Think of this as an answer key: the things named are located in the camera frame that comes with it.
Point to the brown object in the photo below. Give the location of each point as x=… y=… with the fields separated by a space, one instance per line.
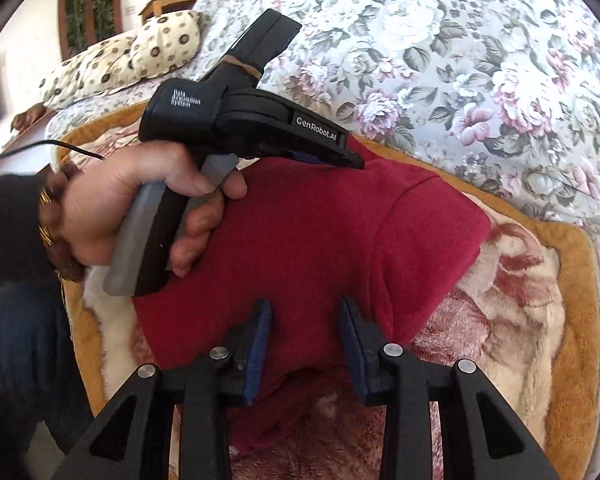
x=30 y=116

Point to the gold bangle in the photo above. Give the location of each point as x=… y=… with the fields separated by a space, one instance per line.
x=44 y=232

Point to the wooden furniture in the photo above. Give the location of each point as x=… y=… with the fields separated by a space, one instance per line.
x=167 y=2

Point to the person's blue jeans leg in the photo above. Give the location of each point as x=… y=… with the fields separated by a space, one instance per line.
x=20 y=360

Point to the plush blanket with tan border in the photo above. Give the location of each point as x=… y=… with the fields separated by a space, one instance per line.
x=505 y=310

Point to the dark red sweater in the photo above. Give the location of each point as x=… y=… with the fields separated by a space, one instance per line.
x=330 y=240

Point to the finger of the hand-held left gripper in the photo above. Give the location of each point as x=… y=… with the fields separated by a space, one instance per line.
x=352 y=160

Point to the person's left hand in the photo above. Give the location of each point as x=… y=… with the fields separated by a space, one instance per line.
x=110 y=195

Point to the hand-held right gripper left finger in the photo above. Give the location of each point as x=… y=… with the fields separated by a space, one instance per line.
x=257 y=350

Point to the wooden framed window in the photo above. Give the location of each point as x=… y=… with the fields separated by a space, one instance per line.
x=90 y=10

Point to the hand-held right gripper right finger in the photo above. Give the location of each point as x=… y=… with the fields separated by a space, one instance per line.
x=352 y=355

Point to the floral bedspread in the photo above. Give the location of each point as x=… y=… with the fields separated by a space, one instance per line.
x=430 y=60

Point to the person's left forearm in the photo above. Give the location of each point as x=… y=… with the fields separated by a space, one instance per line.
x=10 y=225

